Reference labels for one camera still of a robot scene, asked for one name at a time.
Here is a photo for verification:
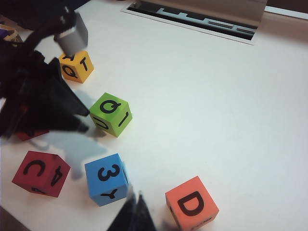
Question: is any orange foam block letter D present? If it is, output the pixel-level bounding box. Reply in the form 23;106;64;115
165;175;220;230

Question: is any yellow foam block letter A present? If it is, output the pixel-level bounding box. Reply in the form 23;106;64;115
59;50;94;84

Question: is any red foam block letter C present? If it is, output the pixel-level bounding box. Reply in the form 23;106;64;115
11;151;71;198

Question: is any green foam block letter Q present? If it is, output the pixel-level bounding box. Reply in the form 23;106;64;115
89;92;133;138

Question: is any beige fabric block storage bag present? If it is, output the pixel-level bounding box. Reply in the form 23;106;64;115
0;24;22;44

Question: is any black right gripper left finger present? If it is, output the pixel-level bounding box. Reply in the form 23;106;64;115
108;186;137;231

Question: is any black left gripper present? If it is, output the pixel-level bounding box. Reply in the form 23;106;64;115
0;38;90;139

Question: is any desk cable slot frame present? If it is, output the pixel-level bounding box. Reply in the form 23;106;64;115
120;1;256;46

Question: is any red foam block letter B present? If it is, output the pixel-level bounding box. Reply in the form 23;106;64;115
14;129;50;142

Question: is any grey metal cable tray lid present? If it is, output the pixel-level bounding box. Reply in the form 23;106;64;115
134;0;268;29

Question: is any blue foam block number 3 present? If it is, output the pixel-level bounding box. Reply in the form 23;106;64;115
84;153;130;207

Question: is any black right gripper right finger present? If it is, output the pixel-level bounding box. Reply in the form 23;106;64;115
136;191;157;231

